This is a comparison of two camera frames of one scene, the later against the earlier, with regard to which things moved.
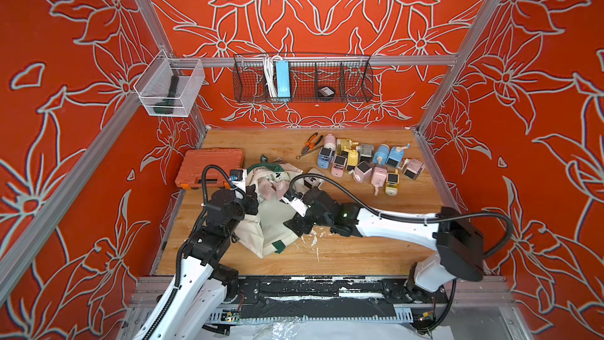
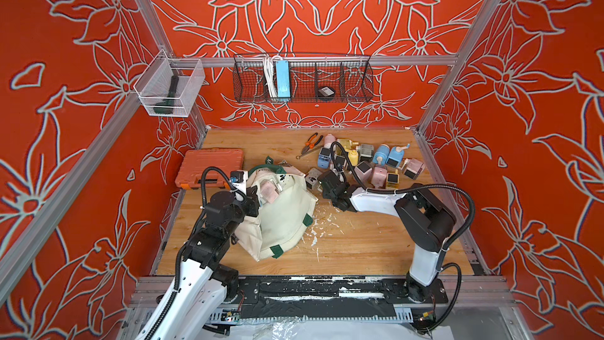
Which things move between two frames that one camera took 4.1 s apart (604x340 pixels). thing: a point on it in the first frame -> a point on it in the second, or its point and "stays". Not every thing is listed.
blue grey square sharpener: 325,156 stays
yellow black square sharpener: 392,182 stays
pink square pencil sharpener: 281,187 -> 269,191
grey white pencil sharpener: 311,182 stays
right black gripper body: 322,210 -> 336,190
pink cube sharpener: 362,172 stays
